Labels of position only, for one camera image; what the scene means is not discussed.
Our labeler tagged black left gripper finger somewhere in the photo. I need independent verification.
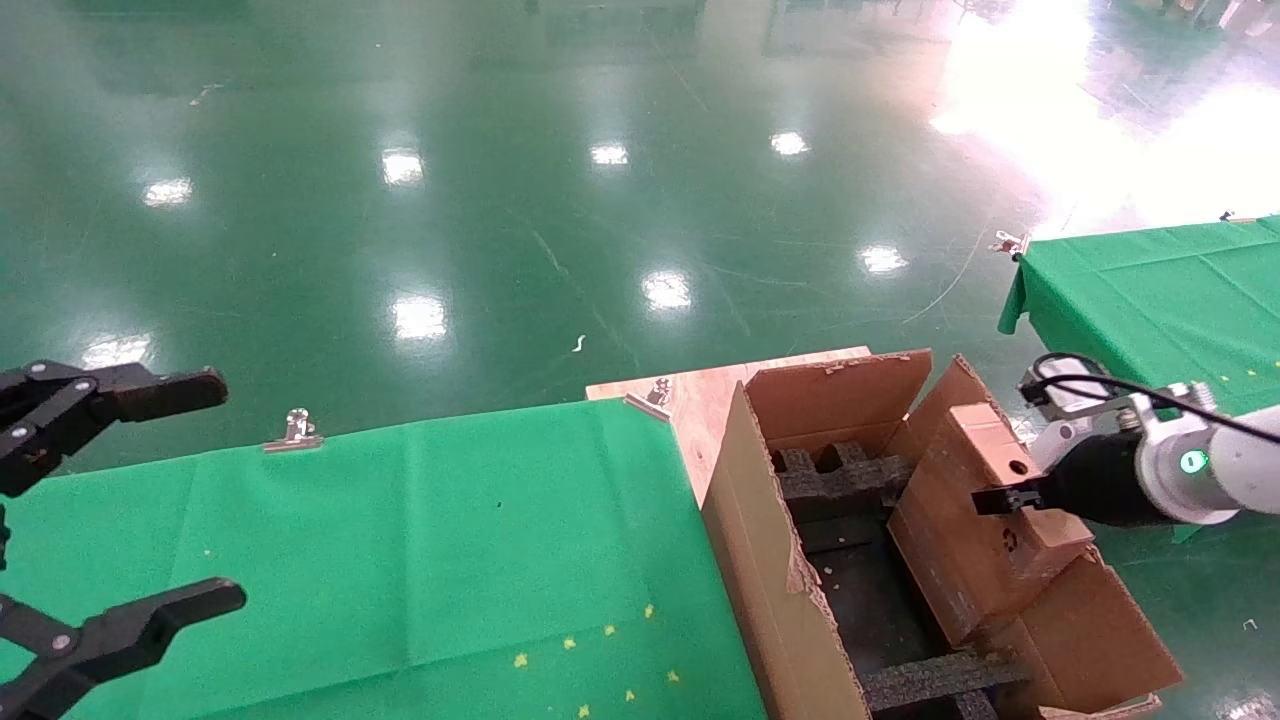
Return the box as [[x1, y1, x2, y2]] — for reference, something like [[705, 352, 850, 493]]
[[0, 577, 248, 720], [0, 362, 229, 498]]

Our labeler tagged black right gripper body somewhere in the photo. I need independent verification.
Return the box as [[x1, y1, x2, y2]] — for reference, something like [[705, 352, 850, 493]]
[[1045, 432, 1171, 528]]

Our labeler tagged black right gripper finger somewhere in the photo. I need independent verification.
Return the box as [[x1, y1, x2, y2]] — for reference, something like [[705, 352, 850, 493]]
[[972, 480, 1048, 518]]

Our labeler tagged small brown cardboard box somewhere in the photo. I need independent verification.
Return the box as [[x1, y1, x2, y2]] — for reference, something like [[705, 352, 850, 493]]
[[888, 402, 1096, 646]]

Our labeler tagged large open cardboard carton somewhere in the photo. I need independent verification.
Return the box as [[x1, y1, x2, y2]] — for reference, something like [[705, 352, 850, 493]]
[[700, 350, 1186, 720]]

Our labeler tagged grey table leg brace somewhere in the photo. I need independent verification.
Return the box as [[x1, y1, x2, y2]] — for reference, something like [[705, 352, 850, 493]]
[[1028, 418, 1086, 471]]

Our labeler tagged black foam base pad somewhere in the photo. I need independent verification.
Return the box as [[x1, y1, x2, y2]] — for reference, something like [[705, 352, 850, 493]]
[[800, 515, 946, 691]]

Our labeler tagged silver camera mounting bracket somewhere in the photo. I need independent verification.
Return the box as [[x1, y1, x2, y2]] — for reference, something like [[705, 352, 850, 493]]
[[1100, 383, 1216, 431]]

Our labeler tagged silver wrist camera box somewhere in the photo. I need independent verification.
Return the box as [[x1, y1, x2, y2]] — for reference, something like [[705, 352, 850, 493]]
[[1018, 355, 1111, 426]]

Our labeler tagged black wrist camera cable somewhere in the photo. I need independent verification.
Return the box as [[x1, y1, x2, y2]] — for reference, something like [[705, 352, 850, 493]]
[[1033, 352, 1280, 446]]

